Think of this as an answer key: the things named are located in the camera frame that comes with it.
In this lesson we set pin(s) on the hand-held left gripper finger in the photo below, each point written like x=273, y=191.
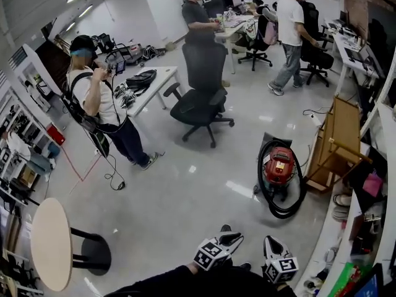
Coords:
x=236, y=245
x=230, y=236

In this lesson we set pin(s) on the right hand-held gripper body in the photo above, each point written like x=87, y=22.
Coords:
x=280, y=271

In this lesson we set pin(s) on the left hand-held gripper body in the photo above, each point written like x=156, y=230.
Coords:
x=210, y=254

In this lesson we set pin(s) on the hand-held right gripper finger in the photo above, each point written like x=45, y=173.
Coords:
x=284, y=251
x=266, y=249

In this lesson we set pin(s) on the person's right forearm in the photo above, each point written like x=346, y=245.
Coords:
x=286, y=291

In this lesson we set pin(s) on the person's left forearm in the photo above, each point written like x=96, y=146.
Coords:
x=161, y=281

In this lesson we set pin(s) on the red and teal vacuum cleaner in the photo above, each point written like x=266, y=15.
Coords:
x=278, y=162

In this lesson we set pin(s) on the person's left black shoe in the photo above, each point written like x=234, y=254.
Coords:
x=226, y=228

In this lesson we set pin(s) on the person's black shoe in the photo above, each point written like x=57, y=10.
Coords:
x=246, y=266
x=226, y=228

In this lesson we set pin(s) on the person's right black shoe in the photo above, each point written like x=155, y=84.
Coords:
x=246, y=266

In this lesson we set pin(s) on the person's black clothed body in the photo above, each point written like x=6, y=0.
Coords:
x=238, y=285

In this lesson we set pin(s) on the white curved shelving unit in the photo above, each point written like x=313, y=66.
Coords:
x=329, y=243

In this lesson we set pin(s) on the green snack bag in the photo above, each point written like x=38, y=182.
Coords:
x=348, y=281

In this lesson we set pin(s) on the stack of white plates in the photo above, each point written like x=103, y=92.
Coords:
x=341, y=210

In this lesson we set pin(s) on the black monitor blue screen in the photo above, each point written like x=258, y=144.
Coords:
x=369, y=285

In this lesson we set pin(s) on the pink paper bag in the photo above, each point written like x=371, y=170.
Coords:
x=372, y=184

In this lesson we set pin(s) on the wooden rack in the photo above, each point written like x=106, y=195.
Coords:
x=343, y=128

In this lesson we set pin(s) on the black oval pad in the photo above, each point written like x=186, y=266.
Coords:
x=102, y=144

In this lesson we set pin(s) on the round wooden table black base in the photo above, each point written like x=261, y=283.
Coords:
x=51, y=243

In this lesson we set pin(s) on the black mesh office chair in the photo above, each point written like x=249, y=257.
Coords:
x=202, y=67

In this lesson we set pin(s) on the white desk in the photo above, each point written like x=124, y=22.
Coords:
x=161, y=79
x=230, y=31
x=340, y=46

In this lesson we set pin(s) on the black backpack harness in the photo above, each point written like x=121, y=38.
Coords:
x=88, y=124

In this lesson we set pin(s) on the black bag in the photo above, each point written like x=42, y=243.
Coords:
x=140, y=77

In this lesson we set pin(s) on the teal box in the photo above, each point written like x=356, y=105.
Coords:
x=54, y=150

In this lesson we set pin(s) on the red box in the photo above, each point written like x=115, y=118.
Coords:
x=56, y=135

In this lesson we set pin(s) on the black handheld monitor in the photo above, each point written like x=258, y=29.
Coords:
x=120, y=67

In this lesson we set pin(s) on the pink backpack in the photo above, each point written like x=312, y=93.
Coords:
x=271, y=32

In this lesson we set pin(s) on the white storage shelving unit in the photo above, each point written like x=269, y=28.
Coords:
x=23, y=113

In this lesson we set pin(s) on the dark wooden staircase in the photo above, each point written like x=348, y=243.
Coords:
x=52, y=60

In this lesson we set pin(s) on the white standing air conditioner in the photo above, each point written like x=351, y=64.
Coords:
x=21, y=57

